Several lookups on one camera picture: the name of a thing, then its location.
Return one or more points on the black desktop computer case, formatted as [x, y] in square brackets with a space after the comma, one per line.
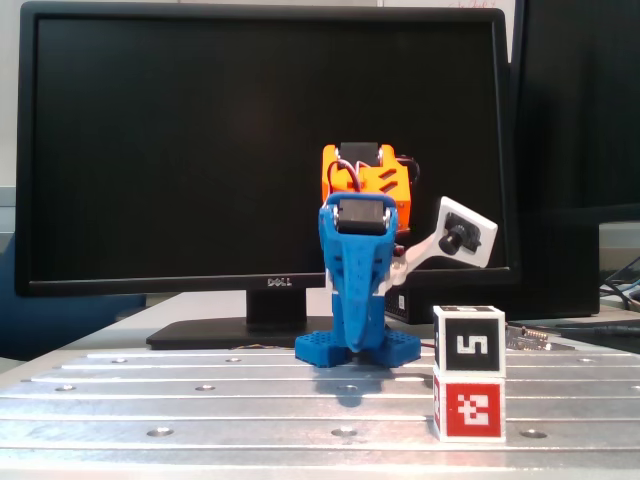
[550, 270]

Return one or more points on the black monitor without logo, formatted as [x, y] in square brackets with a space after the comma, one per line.
[575, 100]

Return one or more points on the dark blue chair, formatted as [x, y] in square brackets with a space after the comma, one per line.
[50, 320]

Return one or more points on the blue and orange robot arm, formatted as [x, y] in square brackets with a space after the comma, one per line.
[395, 202]

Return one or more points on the small bare circuit board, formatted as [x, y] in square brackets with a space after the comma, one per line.
[527, 341]

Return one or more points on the black Dell monitor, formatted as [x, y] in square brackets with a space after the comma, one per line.
[150, 150]

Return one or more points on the red cube with white marker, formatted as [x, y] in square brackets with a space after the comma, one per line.
[472, 410]

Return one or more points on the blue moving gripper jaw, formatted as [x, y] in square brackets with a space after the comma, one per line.
[357, 290]

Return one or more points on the white camera mount with board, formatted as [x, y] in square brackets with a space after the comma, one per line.
[487, 240]

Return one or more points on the black cube with white marker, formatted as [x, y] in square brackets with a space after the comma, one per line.
[472, 345]

